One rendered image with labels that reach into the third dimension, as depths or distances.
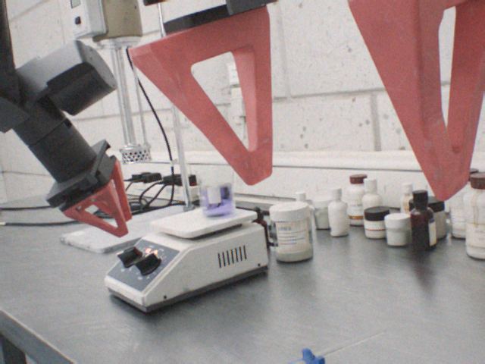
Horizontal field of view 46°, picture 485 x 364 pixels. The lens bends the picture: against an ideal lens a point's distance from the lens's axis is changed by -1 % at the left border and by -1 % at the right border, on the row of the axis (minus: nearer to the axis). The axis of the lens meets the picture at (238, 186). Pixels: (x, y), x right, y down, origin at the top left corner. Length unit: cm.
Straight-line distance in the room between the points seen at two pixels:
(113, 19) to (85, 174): 56
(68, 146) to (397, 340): 41
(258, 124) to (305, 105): 97
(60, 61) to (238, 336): 35
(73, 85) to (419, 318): 44
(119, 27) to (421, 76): 103
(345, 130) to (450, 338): 64
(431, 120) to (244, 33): 12
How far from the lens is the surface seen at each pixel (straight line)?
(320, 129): 121
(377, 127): 112
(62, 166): 68
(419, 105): 17
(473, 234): 82
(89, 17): 116
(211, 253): 77
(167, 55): 24
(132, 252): 80
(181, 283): 75
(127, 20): 118
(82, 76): 64
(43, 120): 67
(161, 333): 68
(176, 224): 81
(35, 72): 65
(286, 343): 61
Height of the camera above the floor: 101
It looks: 9 degrees down
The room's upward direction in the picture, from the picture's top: 7 degrees counter-clockwise
